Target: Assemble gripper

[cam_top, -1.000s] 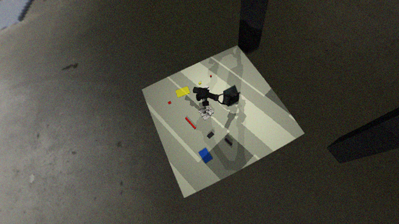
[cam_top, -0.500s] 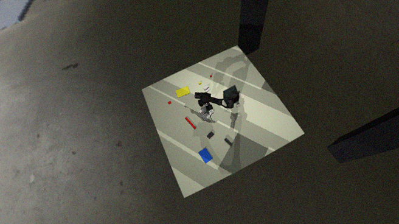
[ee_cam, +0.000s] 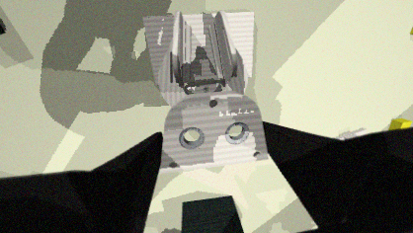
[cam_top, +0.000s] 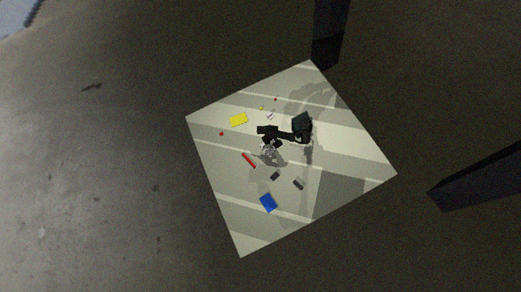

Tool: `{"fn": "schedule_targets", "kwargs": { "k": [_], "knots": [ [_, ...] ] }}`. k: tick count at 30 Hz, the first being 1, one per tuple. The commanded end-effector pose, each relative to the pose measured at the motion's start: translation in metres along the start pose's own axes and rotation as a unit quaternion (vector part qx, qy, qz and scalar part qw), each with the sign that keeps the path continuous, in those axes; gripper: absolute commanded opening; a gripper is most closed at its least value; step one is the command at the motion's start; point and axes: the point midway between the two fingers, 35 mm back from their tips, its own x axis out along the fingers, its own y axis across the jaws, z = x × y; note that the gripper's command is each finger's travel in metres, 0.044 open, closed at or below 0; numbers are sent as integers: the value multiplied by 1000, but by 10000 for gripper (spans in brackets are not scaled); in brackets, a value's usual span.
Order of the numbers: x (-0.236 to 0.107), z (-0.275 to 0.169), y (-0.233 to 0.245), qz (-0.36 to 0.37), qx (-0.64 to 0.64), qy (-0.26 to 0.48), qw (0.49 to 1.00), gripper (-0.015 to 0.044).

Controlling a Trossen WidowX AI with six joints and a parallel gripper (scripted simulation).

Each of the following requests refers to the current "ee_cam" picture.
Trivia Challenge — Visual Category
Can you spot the yellow cube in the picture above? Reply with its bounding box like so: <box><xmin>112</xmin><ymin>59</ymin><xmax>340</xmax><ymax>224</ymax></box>
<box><xmin>388</xmin><ymin>118</ymin><xmax>413</xmax><ymax>130</ymax></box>

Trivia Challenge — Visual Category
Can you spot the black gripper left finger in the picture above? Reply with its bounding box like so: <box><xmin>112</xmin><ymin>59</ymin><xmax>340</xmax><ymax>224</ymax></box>
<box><xmin>0</xmin><ymin>132</ymin><xmax>163</xmax><ymax>233</ymax></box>

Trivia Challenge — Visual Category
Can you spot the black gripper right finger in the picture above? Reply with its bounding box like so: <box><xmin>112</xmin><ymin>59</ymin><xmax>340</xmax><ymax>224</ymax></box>
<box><xmin>263</xmin><ymin>121</ymin><xmax>413</xmax><ymax>227</ymax></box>

